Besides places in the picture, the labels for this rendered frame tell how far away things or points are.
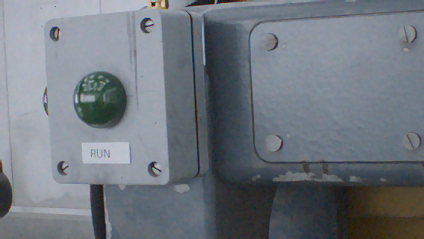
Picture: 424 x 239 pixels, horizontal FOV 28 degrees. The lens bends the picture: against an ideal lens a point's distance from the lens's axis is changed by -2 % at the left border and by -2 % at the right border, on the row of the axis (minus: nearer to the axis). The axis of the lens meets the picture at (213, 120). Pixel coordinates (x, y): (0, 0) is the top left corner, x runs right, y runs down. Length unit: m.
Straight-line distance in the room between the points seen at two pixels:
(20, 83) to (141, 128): 6.81
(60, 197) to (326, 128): 6.67
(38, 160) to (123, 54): 6.75
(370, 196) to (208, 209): 0.25
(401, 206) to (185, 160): 0.28
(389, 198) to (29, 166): 6.62
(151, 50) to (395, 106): 0.13
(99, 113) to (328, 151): 0.12
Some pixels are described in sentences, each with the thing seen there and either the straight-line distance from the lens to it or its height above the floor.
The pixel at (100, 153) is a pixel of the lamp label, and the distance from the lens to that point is 0.45.
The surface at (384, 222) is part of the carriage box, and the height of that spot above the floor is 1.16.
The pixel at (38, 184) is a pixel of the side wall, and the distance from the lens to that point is 7.21.
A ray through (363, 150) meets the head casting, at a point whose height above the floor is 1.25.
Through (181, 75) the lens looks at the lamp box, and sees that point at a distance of 0.44.
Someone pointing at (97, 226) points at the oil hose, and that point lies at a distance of 0.54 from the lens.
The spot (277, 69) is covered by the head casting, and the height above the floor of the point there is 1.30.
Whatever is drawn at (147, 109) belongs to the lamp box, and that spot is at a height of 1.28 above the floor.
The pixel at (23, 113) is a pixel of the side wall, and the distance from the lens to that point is 7.24.
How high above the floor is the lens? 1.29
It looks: 3 degrees down
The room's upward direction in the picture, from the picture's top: 3 degrees counter-clockwise
